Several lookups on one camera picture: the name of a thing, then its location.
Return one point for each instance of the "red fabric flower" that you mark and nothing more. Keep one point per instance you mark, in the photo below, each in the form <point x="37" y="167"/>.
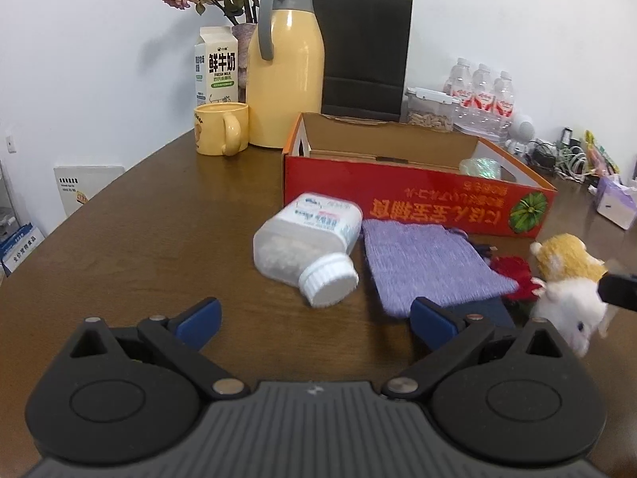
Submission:
<point x="512" y="271"/>

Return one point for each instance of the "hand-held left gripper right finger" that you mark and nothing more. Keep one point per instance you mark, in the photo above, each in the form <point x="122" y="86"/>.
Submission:
<point x="433" y="323"/>

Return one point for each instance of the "clear snack container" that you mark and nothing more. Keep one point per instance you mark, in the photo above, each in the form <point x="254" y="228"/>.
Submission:
<point x="430" y="119"/>

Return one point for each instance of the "navy blue pouch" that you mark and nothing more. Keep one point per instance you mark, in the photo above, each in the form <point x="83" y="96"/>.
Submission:
<point x="492" y="313"/>

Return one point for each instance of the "yellow mug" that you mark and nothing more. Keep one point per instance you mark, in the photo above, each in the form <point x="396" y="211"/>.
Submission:
<point x="214" y="132"/>

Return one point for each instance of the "white and yellow plush toy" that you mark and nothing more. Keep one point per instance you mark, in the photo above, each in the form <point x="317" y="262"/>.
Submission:
<point x="567" y="303"/>

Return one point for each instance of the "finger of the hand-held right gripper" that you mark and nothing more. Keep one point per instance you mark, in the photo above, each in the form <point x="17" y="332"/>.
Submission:
<point x="619" y="291"/>

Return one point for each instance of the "white pill bottle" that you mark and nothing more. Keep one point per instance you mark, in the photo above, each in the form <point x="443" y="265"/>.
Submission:
<point x="298" y="239"/>

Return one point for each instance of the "white flat carton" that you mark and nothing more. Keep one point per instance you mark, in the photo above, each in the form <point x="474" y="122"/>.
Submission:
<point x="89" y="184"/>

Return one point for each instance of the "white wall socket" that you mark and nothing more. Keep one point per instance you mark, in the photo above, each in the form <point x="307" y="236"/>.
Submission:
<point x="9" y="142"/>

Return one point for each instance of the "white milk carton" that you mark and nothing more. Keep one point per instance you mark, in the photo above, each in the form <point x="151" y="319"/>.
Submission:
<point x="216" y="69"/>

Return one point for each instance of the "purple woven pouch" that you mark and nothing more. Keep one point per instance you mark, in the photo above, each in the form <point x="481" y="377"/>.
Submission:
<point x="423" y="264"/>

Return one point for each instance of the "black paper bag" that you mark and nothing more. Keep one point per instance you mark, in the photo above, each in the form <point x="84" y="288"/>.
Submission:
<point x="363" y="50"/>

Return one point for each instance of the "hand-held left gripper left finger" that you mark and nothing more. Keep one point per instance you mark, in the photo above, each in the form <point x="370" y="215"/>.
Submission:
<point x="199" y="321"/>

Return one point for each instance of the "small black device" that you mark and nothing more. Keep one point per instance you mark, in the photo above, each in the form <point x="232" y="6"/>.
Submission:
<point x="568" y="137"/>

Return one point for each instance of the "purple tissue pack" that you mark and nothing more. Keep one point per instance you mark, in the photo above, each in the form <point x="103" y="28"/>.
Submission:
<point x="617" y="201"/>

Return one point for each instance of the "colourful snack packet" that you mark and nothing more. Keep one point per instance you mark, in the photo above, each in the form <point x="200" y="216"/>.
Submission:
<point x="599" y="152"/>

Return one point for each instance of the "pink flower vase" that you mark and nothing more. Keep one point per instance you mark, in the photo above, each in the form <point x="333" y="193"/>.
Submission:
<point x="241" y="55"/>

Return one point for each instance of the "yellow thermos jug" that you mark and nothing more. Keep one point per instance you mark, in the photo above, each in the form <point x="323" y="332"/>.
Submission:
<point x="283" y="84"/>

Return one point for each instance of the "iridescent plastic bag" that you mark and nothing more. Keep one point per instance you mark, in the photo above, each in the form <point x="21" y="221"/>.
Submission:
<point x="480" y="168"/>

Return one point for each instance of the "white round robot toy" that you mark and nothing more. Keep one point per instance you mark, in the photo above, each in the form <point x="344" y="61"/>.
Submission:
<point x="522" y="127"/>

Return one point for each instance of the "blue and white carton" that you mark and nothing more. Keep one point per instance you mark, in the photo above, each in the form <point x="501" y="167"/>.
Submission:
<point x="17" y="249"/>

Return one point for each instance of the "red cardboard box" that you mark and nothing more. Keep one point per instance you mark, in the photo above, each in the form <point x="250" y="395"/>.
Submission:
<point x="423" y="204"/>

